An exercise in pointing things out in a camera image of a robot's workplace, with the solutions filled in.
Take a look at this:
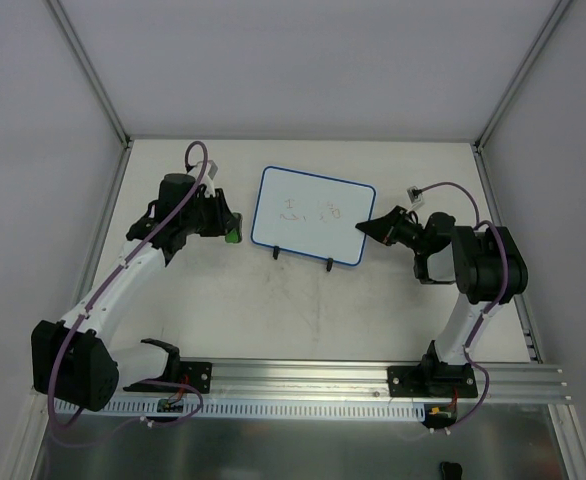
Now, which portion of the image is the green black whiteboard eraser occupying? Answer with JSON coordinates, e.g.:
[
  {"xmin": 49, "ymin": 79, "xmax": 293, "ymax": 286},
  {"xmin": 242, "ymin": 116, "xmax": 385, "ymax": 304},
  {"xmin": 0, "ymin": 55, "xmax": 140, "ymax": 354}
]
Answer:
[{"xmin": 224, "ymin": 212, "xmax": 243, "ymax": 244}]

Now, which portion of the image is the blue framed whiteboard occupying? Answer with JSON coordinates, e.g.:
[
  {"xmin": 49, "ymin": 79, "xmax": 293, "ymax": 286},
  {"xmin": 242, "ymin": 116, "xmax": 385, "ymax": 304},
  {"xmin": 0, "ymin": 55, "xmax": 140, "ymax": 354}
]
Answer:
[{"xmin": 251, "ymin": 166, "xmax": 377, "ymax": 267}]

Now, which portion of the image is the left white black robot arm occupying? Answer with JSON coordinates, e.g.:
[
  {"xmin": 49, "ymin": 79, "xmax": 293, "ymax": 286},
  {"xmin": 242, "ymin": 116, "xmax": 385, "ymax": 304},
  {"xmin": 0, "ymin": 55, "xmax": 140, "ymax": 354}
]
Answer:
[{"xmin": 31, "ymin": 167, "xmax": 242, "ymax": 412}]

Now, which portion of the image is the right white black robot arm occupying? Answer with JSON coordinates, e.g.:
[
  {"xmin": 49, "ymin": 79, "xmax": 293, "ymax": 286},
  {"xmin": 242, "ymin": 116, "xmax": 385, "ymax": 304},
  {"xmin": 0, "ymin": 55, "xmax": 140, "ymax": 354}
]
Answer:
[{"xmin": 356, "ymin": 206, "xmax": 528, "ymax": 398}]

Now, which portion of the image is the black object at bottom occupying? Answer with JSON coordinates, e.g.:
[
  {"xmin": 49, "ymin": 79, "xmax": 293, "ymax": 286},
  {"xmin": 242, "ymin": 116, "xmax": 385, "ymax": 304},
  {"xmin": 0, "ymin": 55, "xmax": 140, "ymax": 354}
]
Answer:
[{"xmin": 440, "ymin": 462, "xmax": 463, "ymax": 480}]

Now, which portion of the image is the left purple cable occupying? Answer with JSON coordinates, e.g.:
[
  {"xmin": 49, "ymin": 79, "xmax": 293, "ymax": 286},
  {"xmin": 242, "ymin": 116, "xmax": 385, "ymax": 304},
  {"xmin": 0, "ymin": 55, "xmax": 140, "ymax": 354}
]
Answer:
[{"xmin": 47, "ymin": 141, "xmax": 212, "ymax": 448}]

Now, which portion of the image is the purple cable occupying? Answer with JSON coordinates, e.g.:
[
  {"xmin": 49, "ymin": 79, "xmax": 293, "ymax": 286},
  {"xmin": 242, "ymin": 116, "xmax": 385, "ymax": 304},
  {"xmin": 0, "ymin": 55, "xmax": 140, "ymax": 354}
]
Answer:
[
  {"xmin": 412, "ymin": 181, "xmax": 512, "ymax": 436},
  {"xmin": 47, "ymin": 141, "xmax": 212, "ymax": 448}
]

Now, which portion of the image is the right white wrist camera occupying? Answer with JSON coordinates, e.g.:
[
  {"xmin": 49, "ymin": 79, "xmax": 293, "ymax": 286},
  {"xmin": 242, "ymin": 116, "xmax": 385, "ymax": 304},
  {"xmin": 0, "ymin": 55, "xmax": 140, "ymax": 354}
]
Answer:
[{"xmin": 407, "ymin": 186, "xmax": 424, "ymax": 211}]

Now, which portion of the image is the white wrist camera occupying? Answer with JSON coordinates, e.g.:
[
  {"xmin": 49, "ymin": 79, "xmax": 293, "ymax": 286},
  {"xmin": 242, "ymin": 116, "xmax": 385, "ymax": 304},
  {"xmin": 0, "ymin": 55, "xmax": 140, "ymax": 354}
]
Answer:
[
  {"xmin": 407, "ymin": 186, "xmax": 424, "ymax": 211},
  {"xmin": 194, "ymin": 160, "xmax": 218, "ymax": 197}
]

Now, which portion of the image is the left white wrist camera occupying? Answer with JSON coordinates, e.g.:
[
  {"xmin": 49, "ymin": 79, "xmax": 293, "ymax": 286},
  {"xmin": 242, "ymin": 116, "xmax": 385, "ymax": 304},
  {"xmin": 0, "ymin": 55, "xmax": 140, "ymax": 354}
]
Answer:
[{"xmin": 194, "ymin": 160, "xmax": 218, "ymax": 197}]

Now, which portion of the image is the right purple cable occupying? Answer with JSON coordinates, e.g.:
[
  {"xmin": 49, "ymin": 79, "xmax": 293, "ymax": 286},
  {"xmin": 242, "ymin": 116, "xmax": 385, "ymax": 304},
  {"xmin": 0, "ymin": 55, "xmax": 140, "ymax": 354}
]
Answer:
[{"xmin": 412, "ymin": 181, "xmax": 512, "ymax": 436}]

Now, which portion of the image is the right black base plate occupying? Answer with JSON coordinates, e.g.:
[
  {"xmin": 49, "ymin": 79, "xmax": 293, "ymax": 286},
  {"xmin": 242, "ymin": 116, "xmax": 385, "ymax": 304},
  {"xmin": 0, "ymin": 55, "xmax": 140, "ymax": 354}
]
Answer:
[{"xmin": 386, "ymin": 364, "xmax": 478, "ymax": 399}]

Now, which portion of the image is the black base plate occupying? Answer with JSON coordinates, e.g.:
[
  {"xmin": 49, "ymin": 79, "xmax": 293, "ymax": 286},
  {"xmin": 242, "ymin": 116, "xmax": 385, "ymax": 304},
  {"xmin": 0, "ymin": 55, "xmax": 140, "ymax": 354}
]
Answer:
[
  {"xmin": 124, "ymin": 360, "xmax": 213, "ymax": 395},
  {"xmin": 386, "ymin": 364, "xmax": 478, "ymax": 399}
]

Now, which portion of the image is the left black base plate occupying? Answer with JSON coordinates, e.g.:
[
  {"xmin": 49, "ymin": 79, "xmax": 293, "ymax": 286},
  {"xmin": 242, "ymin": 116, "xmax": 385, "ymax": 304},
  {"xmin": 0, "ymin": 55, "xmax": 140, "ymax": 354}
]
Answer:
[{"xmin": 124, "ymin": 360, "xmax": 213, "ymax": 395}]

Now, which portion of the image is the aluminium mounting rail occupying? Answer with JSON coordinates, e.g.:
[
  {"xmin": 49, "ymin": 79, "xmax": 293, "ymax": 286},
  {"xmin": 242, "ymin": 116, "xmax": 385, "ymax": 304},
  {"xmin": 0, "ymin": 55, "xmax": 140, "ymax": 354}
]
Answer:
[{"xmin": 182, "ymin": 358, "xmax": 572, "ymax": 404}]

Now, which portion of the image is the white slotted cable duct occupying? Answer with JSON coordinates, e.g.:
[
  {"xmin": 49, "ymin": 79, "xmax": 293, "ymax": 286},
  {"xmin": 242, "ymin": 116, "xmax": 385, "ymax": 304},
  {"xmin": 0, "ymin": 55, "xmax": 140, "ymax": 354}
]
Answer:
[{"xmin": 52, "ymin": 397, "xmax": 427, "ymax": 422}]

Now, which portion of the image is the left aluminium frame post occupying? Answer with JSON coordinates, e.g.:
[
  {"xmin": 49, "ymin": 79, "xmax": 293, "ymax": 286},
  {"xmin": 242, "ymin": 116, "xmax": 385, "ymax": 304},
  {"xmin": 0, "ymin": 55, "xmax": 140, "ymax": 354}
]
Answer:
[{"xmin": 43, "ymin": 0, "xmax": 130, "ymax": 149}]

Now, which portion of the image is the aluminium frame post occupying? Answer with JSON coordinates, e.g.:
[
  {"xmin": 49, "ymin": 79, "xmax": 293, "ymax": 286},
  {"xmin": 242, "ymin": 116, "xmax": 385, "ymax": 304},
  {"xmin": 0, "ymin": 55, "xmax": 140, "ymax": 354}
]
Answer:
[
  {"xmin": 474, "ymin": 0, "xmax": 574, "ymax": 152},
  {"xmin": 43, "ymin": 0, "xmax": 130, "ymax": 149}
]

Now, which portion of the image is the right aluminium frame post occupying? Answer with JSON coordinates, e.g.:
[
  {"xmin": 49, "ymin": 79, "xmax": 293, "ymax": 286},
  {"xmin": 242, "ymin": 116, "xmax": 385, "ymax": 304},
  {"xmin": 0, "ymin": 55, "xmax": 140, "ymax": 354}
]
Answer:
[{"xmin": 474, "ymin": 0, "xmax": 574, "ymax": 152}]

